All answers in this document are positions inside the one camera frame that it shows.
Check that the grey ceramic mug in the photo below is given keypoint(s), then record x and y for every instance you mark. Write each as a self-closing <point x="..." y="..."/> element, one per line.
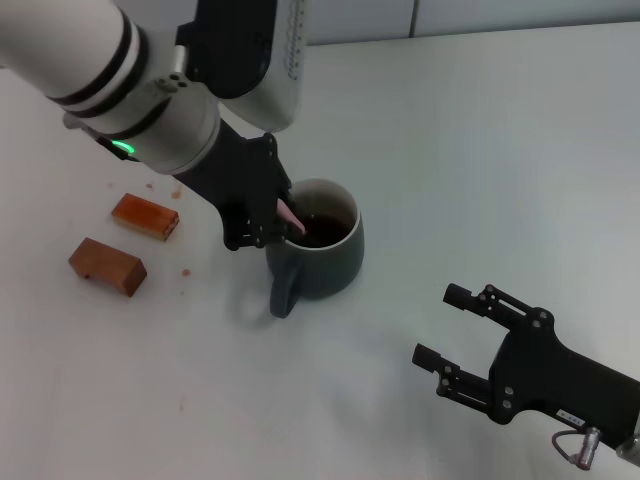
<point x="325" y="272"/>

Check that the dark brown coffee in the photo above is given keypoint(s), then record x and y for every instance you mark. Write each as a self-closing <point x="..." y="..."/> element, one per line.
<point x="327" y="231"/>

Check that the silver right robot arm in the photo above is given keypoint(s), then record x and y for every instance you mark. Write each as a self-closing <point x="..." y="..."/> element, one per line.
<point x="631" y="445"/>

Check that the notched brown wooden block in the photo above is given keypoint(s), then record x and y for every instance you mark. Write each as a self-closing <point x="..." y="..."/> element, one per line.
<point x="110" y="267"/>

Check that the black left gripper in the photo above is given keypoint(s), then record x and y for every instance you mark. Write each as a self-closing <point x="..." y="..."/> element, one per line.
<point x="235" y="175"/>

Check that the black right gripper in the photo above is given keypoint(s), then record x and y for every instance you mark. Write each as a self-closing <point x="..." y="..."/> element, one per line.
<point x="545" y="375"/>

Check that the flat stained wooden block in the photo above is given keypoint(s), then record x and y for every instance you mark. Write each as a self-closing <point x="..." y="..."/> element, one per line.
<point x="145" y="216"/>

